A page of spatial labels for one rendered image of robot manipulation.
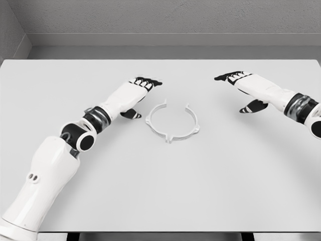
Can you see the left striped five-finger robot hand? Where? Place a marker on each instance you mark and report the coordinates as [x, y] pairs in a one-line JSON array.
[[130, 94]]

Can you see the right striped five-finger robot hand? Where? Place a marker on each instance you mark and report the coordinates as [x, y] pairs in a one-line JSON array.
[[253, 86]]

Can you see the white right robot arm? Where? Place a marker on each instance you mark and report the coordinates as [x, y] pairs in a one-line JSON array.
[[299, 103]]

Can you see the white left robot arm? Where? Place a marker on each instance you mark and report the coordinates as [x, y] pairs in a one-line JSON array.
[[51, 160]]

